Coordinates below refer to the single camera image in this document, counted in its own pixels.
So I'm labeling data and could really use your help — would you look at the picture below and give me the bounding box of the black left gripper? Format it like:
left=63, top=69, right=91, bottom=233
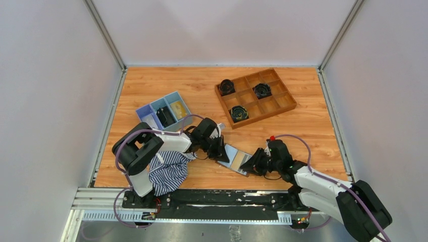
left=200, top=135, right=230, bottom=163

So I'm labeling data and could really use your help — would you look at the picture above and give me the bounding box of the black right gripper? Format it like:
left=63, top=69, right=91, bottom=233
left=241, top=148, right=282, bottom=177

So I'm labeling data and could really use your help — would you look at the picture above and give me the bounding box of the gold credit card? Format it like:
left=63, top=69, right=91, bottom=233
left=230, top=151, right=251, bottom=173

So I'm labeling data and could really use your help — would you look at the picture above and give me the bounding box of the brown leather card holder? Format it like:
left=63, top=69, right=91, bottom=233
left=216, top=144, right=252, bottom=177

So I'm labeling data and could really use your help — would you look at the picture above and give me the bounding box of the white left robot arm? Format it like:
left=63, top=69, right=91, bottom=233
left=112, top=117, right=230, bottom=208

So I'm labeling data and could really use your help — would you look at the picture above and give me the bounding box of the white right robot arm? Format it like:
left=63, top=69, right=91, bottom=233
left=240, top=139, right=393, bottom=241

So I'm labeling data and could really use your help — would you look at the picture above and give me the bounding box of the yellow card in organizer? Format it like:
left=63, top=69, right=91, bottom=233
left=170, top=101, right=188, bottom=120

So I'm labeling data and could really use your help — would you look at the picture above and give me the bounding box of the black card in organizer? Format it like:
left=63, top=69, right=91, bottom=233
left=156, top=106, right=176, bottom=128

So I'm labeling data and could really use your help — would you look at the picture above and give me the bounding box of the white card in organizer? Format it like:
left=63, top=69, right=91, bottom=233
left=141, top=114, right=159, bottom=130

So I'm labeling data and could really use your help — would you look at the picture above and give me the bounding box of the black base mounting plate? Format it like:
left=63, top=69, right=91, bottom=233
left=120, top=189, right=314, bottom=221

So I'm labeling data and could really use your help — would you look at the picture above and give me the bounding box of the black rolled belt front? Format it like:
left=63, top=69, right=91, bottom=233
left=229, top=105, right=249, bottom=123

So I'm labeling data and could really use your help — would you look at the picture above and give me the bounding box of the black rolled belt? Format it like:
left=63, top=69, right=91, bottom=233
left=252, top=83, right=272, bottom=99
left=219, top=79, right=236, bottom=96
left=229, top=105, right=249, bottom=123

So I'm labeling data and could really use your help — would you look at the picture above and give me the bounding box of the blue white striped cloth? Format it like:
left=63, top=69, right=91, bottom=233
left=148, top=151, right=196, bottom=197

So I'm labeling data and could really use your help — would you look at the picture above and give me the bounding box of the blue three-compartment organizer box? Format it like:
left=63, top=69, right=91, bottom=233
left=136, top=91, right=193, bottom=132

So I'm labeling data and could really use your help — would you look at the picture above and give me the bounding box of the black rolled belt back left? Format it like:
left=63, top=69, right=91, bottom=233
left=219, top=79, right=236, bottom=96

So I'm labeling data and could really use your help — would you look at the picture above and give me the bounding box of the wooden nine-compartment tray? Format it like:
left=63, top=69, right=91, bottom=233
left=214, top=68, right=297, bottom=129

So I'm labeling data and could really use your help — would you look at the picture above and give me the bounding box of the black rolled belt centre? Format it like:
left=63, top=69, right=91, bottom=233
left=252, top=83, right=272, bottom=99

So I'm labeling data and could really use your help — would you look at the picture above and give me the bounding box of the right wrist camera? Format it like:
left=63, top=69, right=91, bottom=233
left=264, top=136, right=276, bottom=156

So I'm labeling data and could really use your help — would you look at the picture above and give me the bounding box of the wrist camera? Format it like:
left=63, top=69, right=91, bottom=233
left=212, top=123, right=226, bottom=138
left=264, top=136, right=276, bottom=156

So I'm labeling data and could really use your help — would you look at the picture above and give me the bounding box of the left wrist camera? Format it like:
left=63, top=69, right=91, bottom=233
left=212, top=123, right=226, bottom=138

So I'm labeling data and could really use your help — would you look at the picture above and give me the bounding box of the aluminium front rail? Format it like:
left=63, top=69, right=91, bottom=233
left=67, top=187, right=335, bottom=225

